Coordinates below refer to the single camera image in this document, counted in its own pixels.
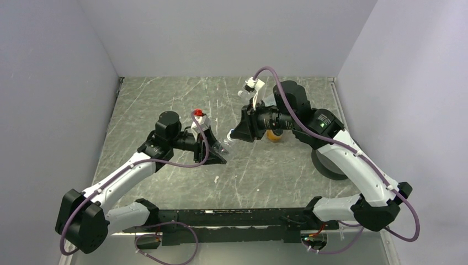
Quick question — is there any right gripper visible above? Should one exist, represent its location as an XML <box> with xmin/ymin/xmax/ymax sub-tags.
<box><xmin>229</xmin><ymin>98</ymin><xmax>295</xmax><ymax>143</ymax></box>

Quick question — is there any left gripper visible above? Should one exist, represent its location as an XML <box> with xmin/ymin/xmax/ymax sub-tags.
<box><xmin>169</xmin><ymin>125</ymin><xmax>228</xmax><ymax>165</ymax></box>

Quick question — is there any clear crushed plastic bottle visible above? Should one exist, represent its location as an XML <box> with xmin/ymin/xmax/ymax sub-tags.
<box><xmin>213</xmin><ymin>137</ymin><xmax>235</xmax><ymax>155</ymax></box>

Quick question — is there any orange juice bottle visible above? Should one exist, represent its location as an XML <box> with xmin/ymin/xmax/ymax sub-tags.
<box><xmin>266</xmin><ymin>129</ymin><xmax>284</xmax><ymax>142</ymax></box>

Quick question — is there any short clear plastic bottle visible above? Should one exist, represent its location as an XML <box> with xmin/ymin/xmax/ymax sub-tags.
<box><xmin>237</xmin><ymin>90</ymin><xmax>254</xmax><ymax>103</ymax></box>

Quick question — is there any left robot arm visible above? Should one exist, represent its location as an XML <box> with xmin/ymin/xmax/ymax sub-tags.
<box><xmin>55</xmin><ymin>109</ymin><xmax>226</xmax><ymax>256</ymax></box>

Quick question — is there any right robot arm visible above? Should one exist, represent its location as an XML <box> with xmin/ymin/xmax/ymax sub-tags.
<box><xmin>230</xmin><ymin>78</ymin><xmax>412</xmax><ymax>231</ymax></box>

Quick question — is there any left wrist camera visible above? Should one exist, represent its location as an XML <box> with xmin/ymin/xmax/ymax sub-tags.
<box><xmin>190</xmin><ymin>109</ymin><xmax>211</xmax><ymax>141</ymax></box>

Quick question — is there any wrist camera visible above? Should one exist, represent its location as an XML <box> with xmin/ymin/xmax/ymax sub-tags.
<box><xmin>190</xmin><ymin>109</ymin><xmax>211</xmax><ymax>141</ymax></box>
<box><xmin>244</xmin><ymin>77</ymin><xmax>266</xmax><ymax>110</ymax></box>

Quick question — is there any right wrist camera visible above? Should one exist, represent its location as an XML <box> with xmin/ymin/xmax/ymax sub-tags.
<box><xmin>244</xmin><ymin>77</ymin><xmax>266</xmax><ymax>110</ymax></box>

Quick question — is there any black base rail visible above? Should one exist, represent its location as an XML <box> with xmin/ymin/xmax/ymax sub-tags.
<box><xmin>126</xmin><ymin>208</ymin><xmax>339</xmax><ymax>246</ymax></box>

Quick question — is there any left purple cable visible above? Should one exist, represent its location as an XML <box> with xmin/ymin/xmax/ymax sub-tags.
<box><xmin>59</xmin><ymin>113</ymin><xmax>211</xmax><ymax>256</ymax></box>

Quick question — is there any purple cable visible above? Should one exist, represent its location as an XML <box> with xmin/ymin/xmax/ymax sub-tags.
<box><xmin>253</xmin><ymin>66</ymin><xmax>421</xmax><ymax>256</ymax></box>
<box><xmin>59</xmin><ymin>113</ymin><xmax>211</xmax><ymax>256</ymax></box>

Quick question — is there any aluminium frame rail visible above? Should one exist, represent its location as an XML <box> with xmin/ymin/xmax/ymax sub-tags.
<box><xmin>58</xmin><ymin>77</ymin><xmax>399</xmax><ymax>265</ymax></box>

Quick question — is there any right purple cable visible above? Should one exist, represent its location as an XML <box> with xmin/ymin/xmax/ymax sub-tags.
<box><xmin>253</xmin><ymin>66</ymin><xmax>421</xmax><ymax>256</ymax></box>

